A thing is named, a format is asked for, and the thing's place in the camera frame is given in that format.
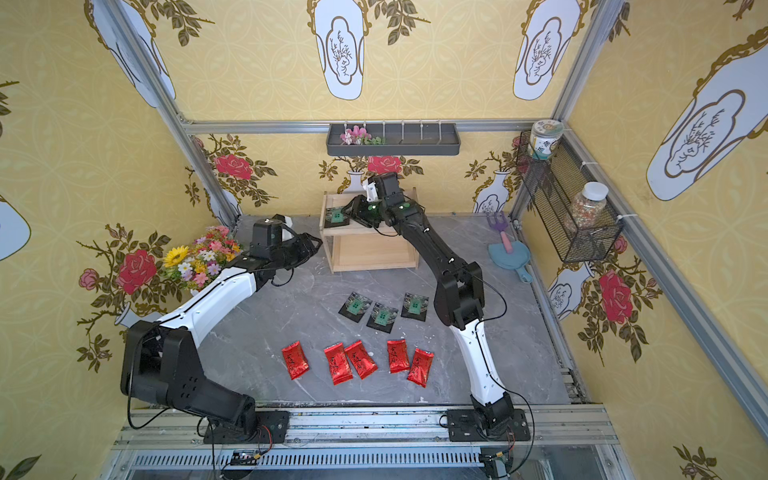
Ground green tea bag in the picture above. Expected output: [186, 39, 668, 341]
[339, 292, 372, 323]
[401, 292, 429, 322]
[323, 207, 350, 229]
[366, 302, 399, 334]

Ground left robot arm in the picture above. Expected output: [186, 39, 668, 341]
[120, 215, 323, 436]

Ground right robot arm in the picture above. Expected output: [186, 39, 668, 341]
[344, 173, 514, 438]

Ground wooden two-tier shelf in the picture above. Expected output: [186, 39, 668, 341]
[319, 192, 420, 273]

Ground red tea bag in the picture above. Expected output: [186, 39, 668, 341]
[387, 339, 410, 374]
[407, 348, 434, 388]
[324, 342, 353, 385]
[344, 340, 378, 380]
[282, 341, 310, 380]

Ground pink flowers in tray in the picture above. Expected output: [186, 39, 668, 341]
[339, 125, 384, 145]

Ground flower bouquet in white planter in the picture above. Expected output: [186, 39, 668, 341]
[161, 226, 243, 295]

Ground purple pink toy rake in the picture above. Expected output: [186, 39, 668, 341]
[486, 211, 514, 254]

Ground patterned lidded jar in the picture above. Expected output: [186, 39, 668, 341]
[528, 119, 565, 160]

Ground small circuit board left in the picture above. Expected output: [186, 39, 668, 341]
[229, 450, 262, 467]

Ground glass jar of sprinkles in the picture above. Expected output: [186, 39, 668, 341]
[565, 182, 609, 233]

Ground small connector right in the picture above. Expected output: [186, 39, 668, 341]
[480, 452, 511, 479]

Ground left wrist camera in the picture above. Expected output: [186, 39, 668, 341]
[272, 214, 295, 242]

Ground grey wall tray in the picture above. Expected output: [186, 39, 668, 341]
[326, 121, 462, 157]

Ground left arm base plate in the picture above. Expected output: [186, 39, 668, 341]
[203, 410, 290, 446]

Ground black wire wall basket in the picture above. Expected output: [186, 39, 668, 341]
[515, 131, 623, 264]

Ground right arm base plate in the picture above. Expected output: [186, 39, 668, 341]
[446, 408, 532, 442]

